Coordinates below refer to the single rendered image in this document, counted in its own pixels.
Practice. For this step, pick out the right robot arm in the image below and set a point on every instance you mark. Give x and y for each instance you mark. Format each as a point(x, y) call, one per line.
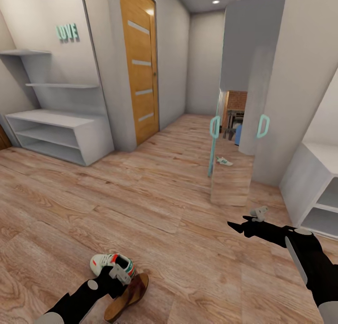
point(317, 271)

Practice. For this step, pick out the decorative sign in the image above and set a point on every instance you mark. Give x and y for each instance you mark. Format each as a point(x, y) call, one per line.
point(66, 31)

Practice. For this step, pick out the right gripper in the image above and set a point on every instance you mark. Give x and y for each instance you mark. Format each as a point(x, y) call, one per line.
point(251, 228)

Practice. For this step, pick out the gym shoe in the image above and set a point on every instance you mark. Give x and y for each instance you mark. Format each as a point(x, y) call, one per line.
point(99, 261)

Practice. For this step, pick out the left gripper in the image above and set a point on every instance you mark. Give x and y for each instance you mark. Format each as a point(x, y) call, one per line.
point(115, 287)

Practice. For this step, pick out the sandal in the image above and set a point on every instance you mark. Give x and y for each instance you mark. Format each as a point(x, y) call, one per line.
point(133, 293)

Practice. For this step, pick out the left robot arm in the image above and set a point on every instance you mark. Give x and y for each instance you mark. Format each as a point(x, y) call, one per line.
point(74, 309)

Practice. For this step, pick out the standing mirror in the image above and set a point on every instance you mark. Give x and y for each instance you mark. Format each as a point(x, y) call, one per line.
point(251, 30)

